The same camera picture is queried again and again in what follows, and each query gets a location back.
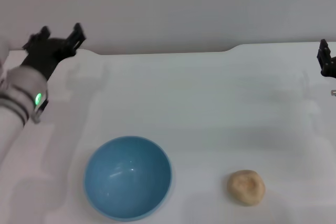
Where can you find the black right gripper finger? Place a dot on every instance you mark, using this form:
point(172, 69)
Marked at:
point(324, 53)

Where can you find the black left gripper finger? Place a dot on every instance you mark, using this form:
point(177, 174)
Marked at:
point(77, 36)
point(43, 32)

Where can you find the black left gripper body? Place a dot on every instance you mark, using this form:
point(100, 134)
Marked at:
point(44, 53)

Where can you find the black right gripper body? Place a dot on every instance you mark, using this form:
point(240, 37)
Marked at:
point(330, 68)

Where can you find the egg yolk pastry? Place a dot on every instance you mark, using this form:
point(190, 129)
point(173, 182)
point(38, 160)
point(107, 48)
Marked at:
point(246, 187)

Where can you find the blue bowl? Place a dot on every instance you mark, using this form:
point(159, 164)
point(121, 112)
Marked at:
point(127, 179)

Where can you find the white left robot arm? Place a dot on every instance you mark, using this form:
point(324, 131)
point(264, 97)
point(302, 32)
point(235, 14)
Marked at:
point(15, 98)

